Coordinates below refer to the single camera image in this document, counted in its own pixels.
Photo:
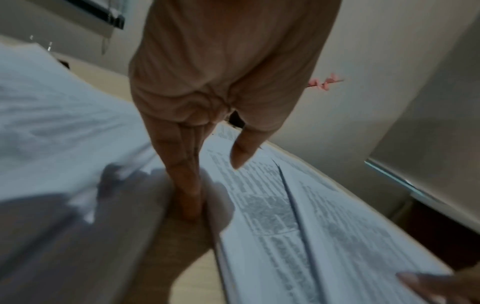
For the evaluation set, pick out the person's left hand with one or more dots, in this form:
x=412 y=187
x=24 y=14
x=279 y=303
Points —
x=225 y=59

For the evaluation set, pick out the person's right hand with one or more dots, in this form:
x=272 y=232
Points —
x=450 y=289

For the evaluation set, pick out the black binder clip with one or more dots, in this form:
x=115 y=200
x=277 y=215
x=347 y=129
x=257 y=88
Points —
x=66 y=65

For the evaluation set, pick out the stack of white printed papers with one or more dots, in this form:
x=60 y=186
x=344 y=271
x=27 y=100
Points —
x=285 y=225

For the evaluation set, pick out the printed paper sheet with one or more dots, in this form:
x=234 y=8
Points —
x=60 y=133

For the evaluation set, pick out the black vase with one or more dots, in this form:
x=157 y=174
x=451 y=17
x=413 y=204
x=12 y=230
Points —
x=236 y=118

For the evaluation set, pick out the pink artificial flower bouquet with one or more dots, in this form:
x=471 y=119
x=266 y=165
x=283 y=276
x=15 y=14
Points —
x=324 y=83

